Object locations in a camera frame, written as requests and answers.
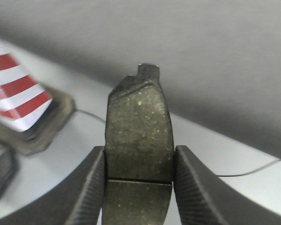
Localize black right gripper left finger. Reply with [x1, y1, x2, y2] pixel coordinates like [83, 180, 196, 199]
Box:
[0, 146, 105, 225]

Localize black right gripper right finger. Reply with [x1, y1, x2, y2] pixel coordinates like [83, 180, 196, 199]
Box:
[174, 145, 281, 225]

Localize dark brake pad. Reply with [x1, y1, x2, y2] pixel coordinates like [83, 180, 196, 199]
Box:
[102, 63, 174, 225]

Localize left red white cone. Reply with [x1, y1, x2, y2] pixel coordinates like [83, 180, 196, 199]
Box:
[0, 141, 19, 199]

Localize red white cone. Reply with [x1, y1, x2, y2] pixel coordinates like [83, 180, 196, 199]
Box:
[0, 141, 19, 199]
[0, 40, 75, 156]

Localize right red white cone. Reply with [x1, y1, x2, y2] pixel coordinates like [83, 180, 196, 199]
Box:
[0, 40, 75, 156]

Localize black floor cable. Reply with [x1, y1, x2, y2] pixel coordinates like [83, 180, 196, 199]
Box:
[74, 109, 281, 178]

